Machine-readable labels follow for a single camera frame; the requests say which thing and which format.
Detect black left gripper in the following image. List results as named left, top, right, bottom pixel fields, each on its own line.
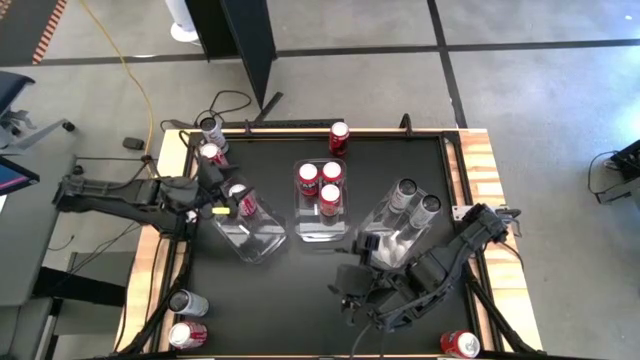
left=194, top=158, right=251, bottom=221

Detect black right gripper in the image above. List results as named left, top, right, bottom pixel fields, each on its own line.
left=329, top=233, right=409, bottom=326

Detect red Coca-Cola can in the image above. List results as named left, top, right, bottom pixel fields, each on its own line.
left=198, top=141, right=230, bottom=169
left=227, top=183, right=260, bottom=218
left=439, top=328, right=482, bottom=359
left=167, top=320, right=209, bottom=350

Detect clear plastic storage bin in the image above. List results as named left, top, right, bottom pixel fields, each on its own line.
left=292, top=157, right=350, bottom=244
left=355, top=178, right=445, bottom=272
left=199, top=172, right=290, bottom=265

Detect black horizontal bar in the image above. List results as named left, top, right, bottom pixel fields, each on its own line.
left=222, top=118, right=332, bottom=130

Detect black partition panel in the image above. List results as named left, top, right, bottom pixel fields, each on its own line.
left=184, top=0, right=285, bottom=124

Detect black desk foot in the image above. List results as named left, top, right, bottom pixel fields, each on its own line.
left=29, top=266, right=127, bottom=309

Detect grey desk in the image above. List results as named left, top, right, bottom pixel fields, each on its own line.
left=0, top=149, right=77, bottom=307

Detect monitor with blue screen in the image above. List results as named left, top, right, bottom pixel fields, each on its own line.
left=0, top=155, right=41, bottom=197

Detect office chair grey base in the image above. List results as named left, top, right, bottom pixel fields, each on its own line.
left=0, top=69, right=77, bottom=151

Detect black mat orange striped edge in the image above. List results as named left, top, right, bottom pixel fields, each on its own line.
left=0, top=0, right=69, bottom=66

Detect black looped cable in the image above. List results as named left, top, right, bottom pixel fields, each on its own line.
left=159, top=88, right=254, bottom=132

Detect black diagonal frame strut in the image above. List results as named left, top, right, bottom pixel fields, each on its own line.
left=462, top=269, right=540, bottom=357
left=115, top=234, right=196, bottom=357

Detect yellow floor cable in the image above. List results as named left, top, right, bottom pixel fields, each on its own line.
left=78, top=0, right=155, bottom=157

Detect white pedestal base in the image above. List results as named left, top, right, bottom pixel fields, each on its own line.
left=164, top=0, right=201, bottom=44

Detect black stand with cables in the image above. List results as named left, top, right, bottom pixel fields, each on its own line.
left=587, top=138, right=640, bottom=206

